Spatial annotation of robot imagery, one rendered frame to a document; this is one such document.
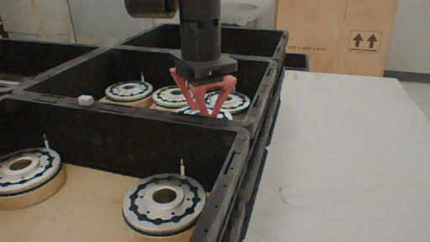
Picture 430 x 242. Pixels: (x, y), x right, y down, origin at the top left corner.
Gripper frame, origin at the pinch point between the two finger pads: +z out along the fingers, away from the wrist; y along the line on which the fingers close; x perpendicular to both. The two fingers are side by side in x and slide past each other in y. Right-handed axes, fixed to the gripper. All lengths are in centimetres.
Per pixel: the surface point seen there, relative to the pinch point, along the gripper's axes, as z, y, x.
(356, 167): 20.6, 4.4, 35.9
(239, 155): -2.6, 16.5, -3.7
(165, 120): -2.8, 4.8, -7.9
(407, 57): 67, -135, 287
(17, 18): 42, -423, -43
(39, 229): 7.1, 6.1, -25.6
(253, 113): -2.6, 8.5, 3.6
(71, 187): 7.1, -0.3, -21.0
